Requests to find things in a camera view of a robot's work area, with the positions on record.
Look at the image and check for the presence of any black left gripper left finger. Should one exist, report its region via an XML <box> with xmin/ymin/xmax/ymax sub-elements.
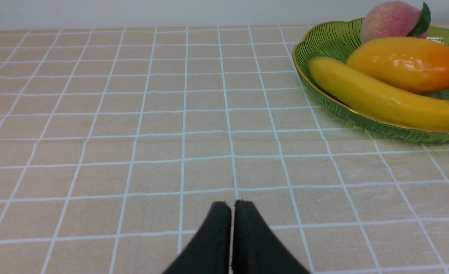
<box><xmin>163</xmin><ymin>201</ymin><xmax>232</xmax><ymax>274</ymax></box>

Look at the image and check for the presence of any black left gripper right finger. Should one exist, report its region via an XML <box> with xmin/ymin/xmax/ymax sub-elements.
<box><xmin>232</xmin><ymin>201</ymin><xmax>310</xmax><ymax>274</ymax></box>

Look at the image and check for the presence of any yellow orange plastic mango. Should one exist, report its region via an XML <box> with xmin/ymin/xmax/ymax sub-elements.
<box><xmin>346</xmin><ymin>37</ymin><xmax>449</xmax><ymax>94</ymax></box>

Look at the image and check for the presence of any green glass fruit plate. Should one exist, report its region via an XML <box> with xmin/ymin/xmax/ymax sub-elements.
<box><xmin>292</xmin><ymin>18</ymin><xmax>449</xmax><ymax>144</ymax></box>

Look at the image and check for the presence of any yellow plastic banana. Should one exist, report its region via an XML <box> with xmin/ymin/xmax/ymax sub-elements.
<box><xmin>308</xmin><ymin>57</ymin><xmax>449</xmax><ymax>131</ymax></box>

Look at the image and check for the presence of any pink plastic peach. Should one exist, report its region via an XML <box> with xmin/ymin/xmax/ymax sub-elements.
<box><xmin>360</xmin><ymin>1</ymin><xmax>431</xmax><ymax>43</ymax></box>

